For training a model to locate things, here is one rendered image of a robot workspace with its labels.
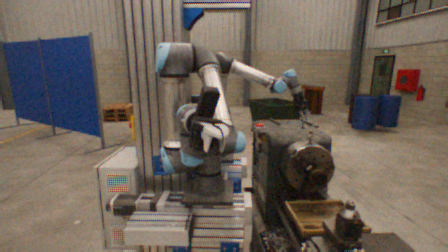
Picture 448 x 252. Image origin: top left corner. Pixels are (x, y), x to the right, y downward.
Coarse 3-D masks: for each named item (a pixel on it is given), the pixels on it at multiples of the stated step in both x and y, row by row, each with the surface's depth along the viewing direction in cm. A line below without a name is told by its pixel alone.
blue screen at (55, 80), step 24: (24, 48) 655; (48, 48) 594; (72, 48) 543; (24, 72) 681; (48, 72) 616; (72, 72) 561; (96, 72) 519; (24, 96) 708; (48, 96) 637; (72, 96) 580; (96, 96) 528; (48, 120) 662; (72, 120) 600; (96, 120) 547
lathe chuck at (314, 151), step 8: (296, 144) 169; (304, 144) 165; (312, 144) 163; (288, 152) 168; (304, 152) 161; (312, 152) 161; (320, 152) 162; (328, 152) 162; (288, 160) 162; (296, 160) 162; (312, 160) 163; (320, 160) 163; (328, 160) 164; (288, 168) 163; (296, 168) 163; (288, 176) 164; (296, 176) 164; (304, 176) 165; (328, 176) 166; (296, 184) 166
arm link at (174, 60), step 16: (160, 48) 96; (176, 48) 97; (192, 48) 99; (160, 64) 96; (176, 64) 97; (192, 64) 100; (176, 80) 99; (176, 96) 101; (176, 112) 103; (176, 128) 104; (176, 144) 105; (176, 160) 106
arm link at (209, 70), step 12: (204, 48) 101; (204, 60) 100; (216, 60) 102; (204, 72) 99; (216, 72) 99; (204, 84) 98; (216, 84) 96; (216, 108) 91; (228, 108) 93; (228, 120) 89; (240, 132) 89; (228, 144) 85; (240, 144) 86
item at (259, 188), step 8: (256, 168) 222; (256, 176) 218; (256, 184) 216; (256, 192) 219; (264, 192) 189; (272, 192) 184; (296, 192) 184; (304, 192) 184; (264, 200) 190; (272, 200) 186; (264, 208) 190; (272, 208) 187; (272, 216) 188; (280, 224) 189; (256, 240) 230; (256, 248) 227
